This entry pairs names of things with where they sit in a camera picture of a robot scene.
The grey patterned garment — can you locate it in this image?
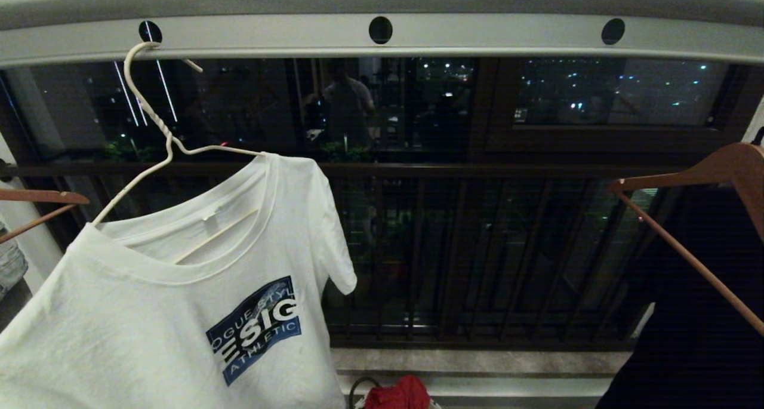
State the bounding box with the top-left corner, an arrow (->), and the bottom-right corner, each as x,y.
0,215 -> 29,301

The laundry basket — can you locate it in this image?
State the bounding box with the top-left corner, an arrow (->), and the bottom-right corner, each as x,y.
348,376 -> 443,409

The dark balcony railing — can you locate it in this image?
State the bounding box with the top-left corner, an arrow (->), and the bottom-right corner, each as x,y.
0,161 -> 687,350

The grey metal clothes rail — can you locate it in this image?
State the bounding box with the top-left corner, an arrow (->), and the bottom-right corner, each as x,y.
0,0 -> 764,69

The white wire hanger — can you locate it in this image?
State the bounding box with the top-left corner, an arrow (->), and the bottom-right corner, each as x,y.
91,41 -> 267,264

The black garment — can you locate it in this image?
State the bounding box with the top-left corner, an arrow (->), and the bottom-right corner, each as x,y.
595,185 -> 764,409

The brown wooden hanger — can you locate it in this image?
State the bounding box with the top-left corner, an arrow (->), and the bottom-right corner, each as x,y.
608,143 -> 764,337
0,188 -> 91,244

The red garment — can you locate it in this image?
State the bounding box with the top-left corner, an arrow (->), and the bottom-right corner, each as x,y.
364,374 -> 432,409

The white printed t-shirt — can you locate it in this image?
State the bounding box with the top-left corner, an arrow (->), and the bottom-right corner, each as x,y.
0,152 -> 358,409

